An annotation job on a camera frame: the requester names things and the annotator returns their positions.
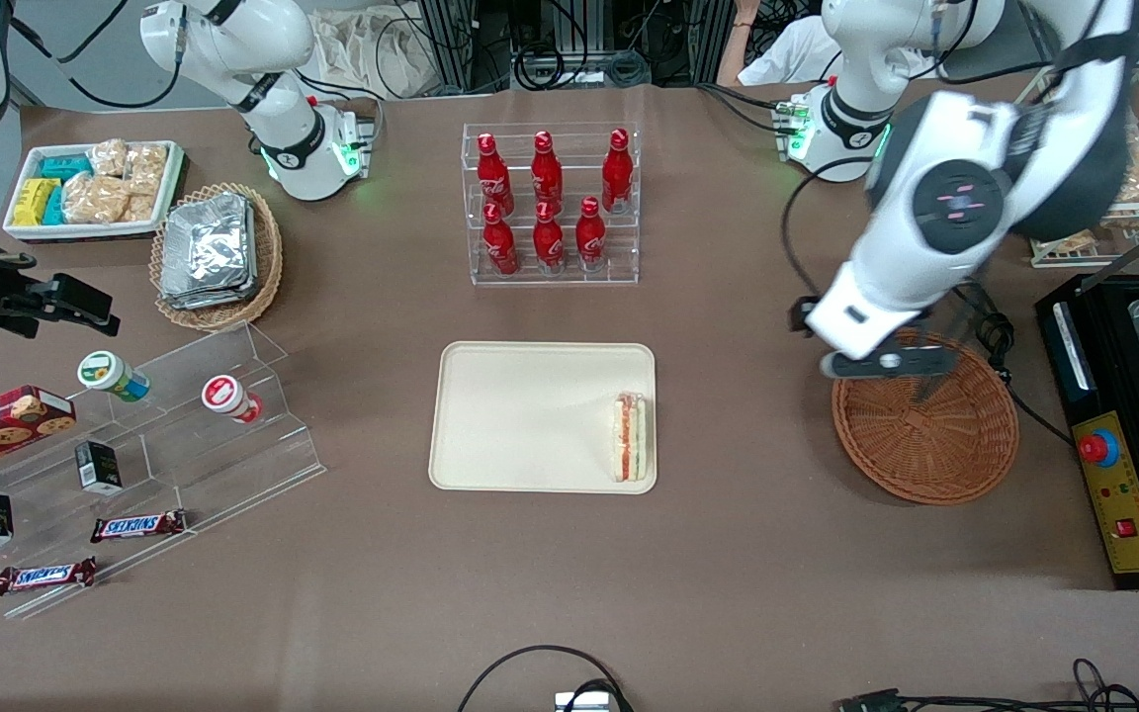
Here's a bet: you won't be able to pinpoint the triangular sandwich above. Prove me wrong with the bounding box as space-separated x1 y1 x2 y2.
612 392 649 484

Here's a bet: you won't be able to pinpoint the white rectangular snack tray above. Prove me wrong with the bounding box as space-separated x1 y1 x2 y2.
2 139 187 244

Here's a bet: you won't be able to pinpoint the round brown wicker basket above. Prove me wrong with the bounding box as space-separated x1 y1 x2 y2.
832 328 1020 506

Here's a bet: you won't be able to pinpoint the oval light wicker basket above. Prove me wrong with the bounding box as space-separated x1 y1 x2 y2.
149 182 285 332

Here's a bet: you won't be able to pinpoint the beige plastic tray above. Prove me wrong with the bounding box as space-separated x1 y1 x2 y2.
428 341 658 495

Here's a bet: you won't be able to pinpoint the green lid cup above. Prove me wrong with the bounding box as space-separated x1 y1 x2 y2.
76 350 151 403

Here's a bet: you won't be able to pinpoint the yellow snack pack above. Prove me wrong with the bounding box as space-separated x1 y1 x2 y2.
12 178 61 227

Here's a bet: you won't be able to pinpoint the silver foil pack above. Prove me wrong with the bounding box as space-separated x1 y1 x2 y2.
159 277 260 312
161 193 256 298

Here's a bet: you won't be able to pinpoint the red lid cup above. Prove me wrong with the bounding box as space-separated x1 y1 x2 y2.
201 374 264 425

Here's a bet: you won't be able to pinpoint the clear acrylic stepped shelf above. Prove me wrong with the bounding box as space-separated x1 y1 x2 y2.
0 321 327 622

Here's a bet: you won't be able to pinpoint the red cola bottle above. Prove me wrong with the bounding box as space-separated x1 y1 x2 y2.
482 202 520 277
531 131 565 214
575 197 608 273
477 133 515 217
533 200 567 275
601 129 634 215

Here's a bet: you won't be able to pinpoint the Snickers chocolate bar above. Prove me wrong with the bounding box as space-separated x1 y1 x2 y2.
90 509 188 545
0 557 98 596

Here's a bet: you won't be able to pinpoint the person in white shirt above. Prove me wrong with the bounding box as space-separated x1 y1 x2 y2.
718 0 936 88

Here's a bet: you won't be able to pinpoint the red emergency stop button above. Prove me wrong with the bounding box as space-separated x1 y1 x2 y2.
1079 429 1121 469

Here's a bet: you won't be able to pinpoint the clear acrylic bottle rack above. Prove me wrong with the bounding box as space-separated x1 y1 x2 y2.
462 122 641 288

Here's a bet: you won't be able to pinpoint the black and yellow control box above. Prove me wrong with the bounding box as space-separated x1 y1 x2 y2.
1034 275 1139 591

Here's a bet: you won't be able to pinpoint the beige cloth bag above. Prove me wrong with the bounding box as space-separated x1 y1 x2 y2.
307 8 432 100

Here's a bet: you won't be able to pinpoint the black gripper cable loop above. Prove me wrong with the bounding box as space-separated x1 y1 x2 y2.
780 156 889 310

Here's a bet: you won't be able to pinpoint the black camera cable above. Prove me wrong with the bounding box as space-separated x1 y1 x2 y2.
953 281 1077 448

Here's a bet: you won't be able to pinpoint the white wire basket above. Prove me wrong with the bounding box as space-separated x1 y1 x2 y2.
1014 57 1139 270

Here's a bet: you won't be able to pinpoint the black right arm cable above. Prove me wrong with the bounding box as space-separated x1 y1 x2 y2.
8 0 185 111

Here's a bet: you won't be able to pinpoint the black base cables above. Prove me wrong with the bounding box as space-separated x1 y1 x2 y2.
698 81 800 135

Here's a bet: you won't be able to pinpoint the coiled grey cable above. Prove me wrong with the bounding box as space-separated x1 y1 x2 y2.
604 49 651 86

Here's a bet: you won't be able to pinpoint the coiled black cable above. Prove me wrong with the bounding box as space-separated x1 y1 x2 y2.
514 44 567 91

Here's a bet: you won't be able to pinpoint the black cable with connector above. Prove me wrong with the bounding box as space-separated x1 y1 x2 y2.
838 658 1139 712

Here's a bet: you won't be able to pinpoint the black arched cable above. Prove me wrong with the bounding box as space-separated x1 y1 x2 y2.
458 645 635 712

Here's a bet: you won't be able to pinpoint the aluminium profile frame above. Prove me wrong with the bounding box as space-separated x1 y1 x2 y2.
416 0 758 96

